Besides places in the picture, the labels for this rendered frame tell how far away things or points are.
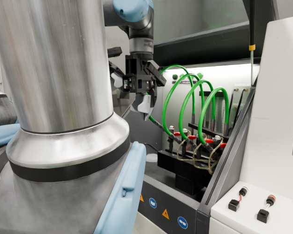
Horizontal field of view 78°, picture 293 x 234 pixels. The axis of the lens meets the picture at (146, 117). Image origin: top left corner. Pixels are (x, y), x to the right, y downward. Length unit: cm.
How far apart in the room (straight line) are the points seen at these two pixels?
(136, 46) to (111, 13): 12
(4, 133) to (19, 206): 8
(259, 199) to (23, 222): 62
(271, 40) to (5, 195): 82
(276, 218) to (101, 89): 57
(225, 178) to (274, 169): 17
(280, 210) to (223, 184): 16
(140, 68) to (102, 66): 41
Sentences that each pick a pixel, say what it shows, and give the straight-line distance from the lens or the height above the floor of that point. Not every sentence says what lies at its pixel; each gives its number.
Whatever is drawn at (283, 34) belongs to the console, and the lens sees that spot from 82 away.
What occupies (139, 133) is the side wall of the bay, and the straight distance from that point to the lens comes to 120.
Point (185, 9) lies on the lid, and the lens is 93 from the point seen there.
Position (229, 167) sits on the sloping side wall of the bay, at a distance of 66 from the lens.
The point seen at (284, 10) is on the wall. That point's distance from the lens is 761.
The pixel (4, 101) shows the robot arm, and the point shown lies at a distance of 87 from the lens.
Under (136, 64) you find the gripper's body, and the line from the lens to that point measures 56.
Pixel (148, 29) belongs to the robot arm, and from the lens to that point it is 58.
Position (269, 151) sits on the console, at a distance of 74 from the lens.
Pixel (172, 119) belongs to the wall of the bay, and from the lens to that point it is 128.
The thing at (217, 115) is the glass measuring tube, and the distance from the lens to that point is 108.
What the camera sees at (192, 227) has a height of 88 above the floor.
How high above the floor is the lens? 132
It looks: 10 degrees down
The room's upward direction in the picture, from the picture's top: straight up
